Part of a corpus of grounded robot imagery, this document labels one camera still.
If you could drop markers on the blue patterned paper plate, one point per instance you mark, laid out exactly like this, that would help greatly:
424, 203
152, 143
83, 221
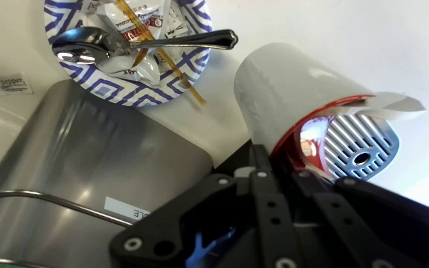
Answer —
99, 91

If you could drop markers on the torn white sugar packets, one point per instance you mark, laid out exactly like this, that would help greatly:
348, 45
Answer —
140, 20

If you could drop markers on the silver slotted drip tray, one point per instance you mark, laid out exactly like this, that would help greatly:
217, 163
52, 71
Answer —
357, 143

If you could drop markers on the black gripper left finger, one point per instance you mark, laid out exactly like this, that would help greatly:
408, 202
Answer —
174, 224

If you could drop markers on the stainless steel appliance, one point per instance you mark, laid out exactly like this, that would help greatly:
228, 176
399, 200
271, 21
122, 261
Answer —
74, 158

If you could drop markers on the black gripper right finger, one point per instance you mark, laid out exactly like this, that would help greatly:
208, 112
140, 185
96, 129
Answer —
397, 228

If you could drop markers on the shiny metal spoon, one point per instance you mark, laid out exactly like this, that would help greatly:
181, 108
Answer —
82, 45

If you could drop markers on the amber stirrer stick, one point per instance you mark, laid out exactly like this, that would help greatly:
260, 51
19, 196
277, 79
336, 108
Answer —
174, 69
140, 57

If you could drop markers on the broken white red mug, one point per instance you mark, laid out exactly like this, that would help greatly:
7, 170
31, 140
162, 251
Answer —
283, 84

